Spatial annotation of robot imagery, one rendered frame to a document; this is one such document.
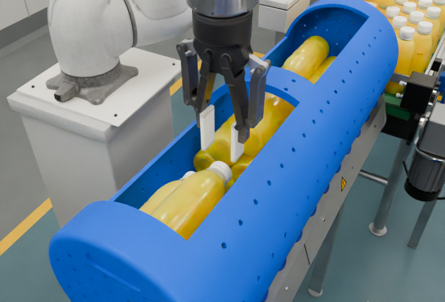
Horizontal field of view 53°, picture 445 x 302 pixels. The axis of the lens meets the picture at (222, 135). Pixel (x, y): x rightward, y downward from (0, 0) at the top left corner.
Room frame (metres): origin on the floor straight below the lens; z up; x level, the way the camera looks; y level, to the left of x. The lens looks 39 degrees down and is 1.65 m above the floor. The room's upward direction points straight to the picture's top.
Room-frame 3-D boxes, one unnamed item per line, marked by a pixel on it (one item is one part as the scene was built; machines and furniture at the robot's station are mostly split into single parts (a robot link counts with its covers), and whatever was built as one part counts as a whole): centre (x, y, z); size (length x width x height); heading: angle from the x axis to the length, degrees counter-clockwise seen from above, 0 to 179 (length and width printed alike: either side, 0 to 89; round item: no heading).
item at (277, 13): (1.45, -0.21, 1.05); 0.20 x 0.10 x 0.10; 149
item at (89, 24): (1.04, 0.34, 1.18); 0.18 x 0.16 x 0.22; 121
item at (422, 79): (1.06, -0.55, 0.95); 0.10 x 0.07 x 0.10; 59
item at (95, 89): (1.02, 0.36, 1.04); 0.22 x 0.18 x 0.06; 152
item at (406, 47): (1.17, -0.52, 0.99); 0.07 x 0.07 x 0.19
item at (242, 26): (0.53, 0.00, 1.39); 0.08 x 0.07 x 0.09; 59
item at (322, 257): (1.03, -0.38, 0.31); 0.06 x 0.06 x 0.63; 59
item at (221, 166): (0.53, 0.00, 1.15); 0.04 x 0.02 x 0.04; 59
